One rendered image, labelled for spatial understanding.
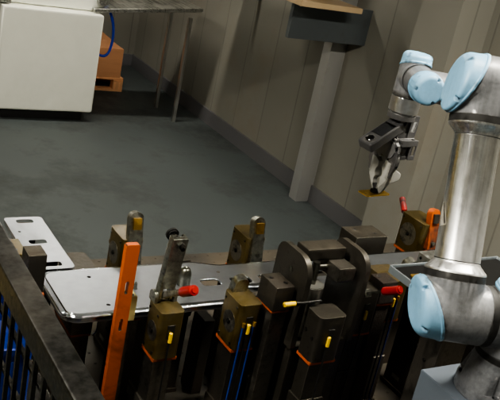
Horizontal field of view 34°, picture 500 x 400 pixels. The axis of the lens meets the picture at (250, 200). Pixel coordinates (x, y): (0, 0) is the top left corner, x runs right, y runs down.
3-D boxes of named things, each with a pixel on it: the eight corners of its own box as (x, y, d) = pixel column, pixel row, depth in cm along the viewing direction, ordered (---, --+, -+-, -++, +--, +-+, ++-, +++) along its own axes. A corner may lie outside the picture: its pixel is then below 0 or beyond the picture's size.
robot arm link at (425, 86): (464, 80, 185) (451, 69, 195) (417, 71, 184) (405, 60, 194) (455, 113, 188) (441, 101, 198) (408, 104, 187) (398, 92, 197)
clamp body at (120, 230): (110, 332, 228) (128, 219, 216) (126, 355, 219) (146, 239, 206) (88, 335, 224) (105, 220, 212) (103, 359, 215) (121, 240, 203)
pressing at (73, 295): (457, 244, 262) (458, 240, 262) (508, 278, 245) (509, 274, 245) (33, 275, 190) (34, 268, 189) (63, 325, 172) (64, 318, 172)
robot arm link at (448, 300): (495, 354, 148) (545, 57, 147) (417, 343, 146) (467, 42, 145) (469, 340, 160) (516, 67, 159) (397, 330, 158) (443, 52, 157)
